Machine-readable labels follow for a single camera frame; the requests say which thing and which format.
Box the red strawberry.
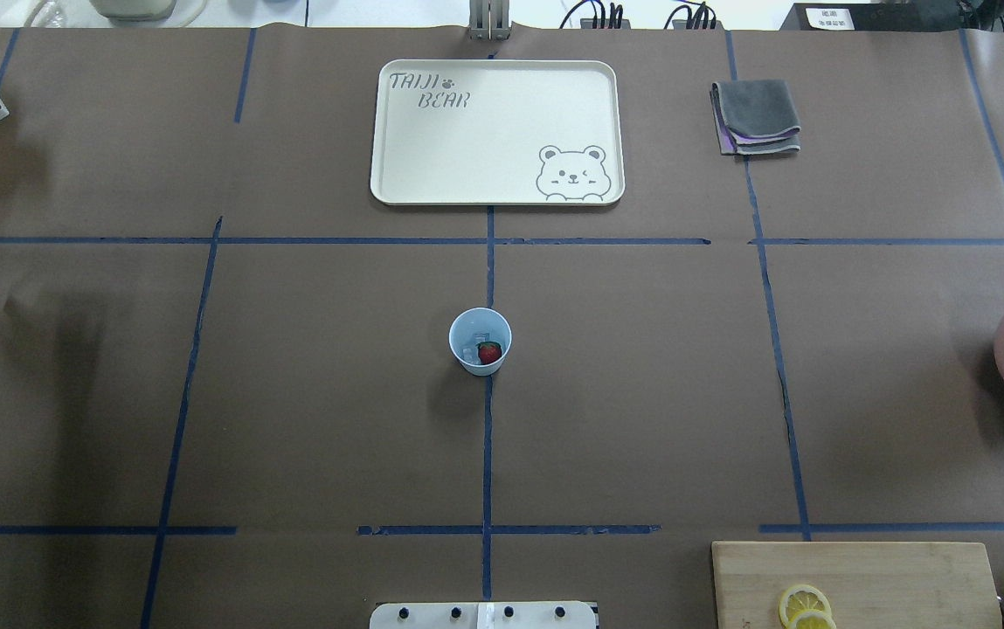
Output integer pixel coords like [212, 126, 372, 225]
[476, 340, 504, 366]

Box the light blue plastic cup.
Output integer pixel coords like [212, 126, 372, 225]
[448, 308, 513, 376]

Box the cream bear serving tray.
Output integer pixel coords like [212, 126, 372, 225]
[370, 59, 626, 206]

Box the grey folded cloth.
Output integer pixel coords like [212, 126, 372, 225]
[710, 79, 801, 156]

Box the lemon slices row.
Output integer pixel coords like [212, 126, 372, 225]
[777, 583, 837, 628]

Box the bamboo cutting board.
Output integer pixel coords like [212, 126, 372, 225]
[710, 541, 1002, 628]

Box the aluminium frame post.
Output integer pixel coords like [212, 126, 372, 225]
[468, 0, 512, 41]

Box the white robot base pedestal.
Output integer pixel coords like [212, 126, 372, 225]
[369, 600, 600, 628]

